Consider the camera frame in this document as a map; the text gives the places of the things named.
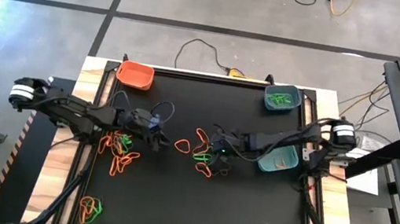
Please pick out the black table mat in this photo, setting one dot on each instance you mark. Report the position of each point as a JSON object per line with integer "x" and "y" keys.
{"x": 177, "y": 212}

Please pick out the orange plastic basket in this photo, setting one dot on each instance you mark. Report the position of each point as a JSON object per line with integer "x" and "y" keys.
{"x": 134, "y": 75}

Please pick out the black desk leg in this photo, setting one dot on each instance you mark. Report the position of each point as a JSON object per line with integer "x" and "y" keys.
{"x": 375, "y": 160}

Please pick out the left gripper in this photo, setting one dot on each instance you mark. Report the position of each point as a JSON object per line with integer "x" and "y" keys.
{"x": 133, "y": 122}

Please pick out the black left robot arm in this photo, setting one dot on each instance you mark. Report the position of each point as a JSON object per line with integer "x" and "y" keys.
{"x": 77, "y": 111}

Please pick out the yellow power plug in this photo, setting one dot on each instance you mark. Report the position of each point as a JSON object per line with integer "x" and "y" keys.
{"x": 236, "y": 74}

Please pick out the teal plastic basket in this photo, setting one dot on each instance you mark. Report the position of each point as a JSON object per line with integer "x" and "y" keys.
{"x": 288, "y": 157}

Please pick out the white paper sheet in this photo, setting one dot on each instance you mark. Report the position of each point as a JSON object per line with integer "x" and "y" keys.
{"x": 366, "y": 184}

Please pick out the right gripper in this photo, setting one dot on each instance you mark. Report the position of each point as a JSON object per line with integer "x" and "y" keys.
{"x": 231, "y": 142}

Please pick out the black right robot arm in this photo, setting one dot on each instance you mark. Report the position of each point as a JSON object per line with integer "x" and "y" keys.
{"x": 279, "y": 140}

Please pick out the heap of green rubber bands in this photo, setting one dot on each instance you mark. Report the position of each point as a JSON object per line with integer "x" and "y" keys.
{"x": 279, "y": 99}

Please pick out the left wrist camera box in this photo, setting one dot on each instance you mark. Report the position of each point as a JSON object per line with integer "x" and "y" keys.
{"x": 154, "y": 122}

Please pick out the black hazard-striped floor mat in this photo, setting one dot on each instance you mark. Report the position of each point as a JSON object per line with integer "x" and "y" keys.
{"x": 23, "y": 165}

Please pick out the dark blue plastic basket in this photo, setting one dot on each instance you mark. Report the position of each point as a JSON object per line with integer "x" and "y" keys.
{"x": 270, "y": 106}

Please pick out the green rubber band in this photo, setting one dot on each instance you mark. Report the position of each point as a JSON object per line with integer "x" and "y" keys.
{"x": 126, "y": 140}
{"x": 201, "y": 156}
{"x": 100, "y": 210}

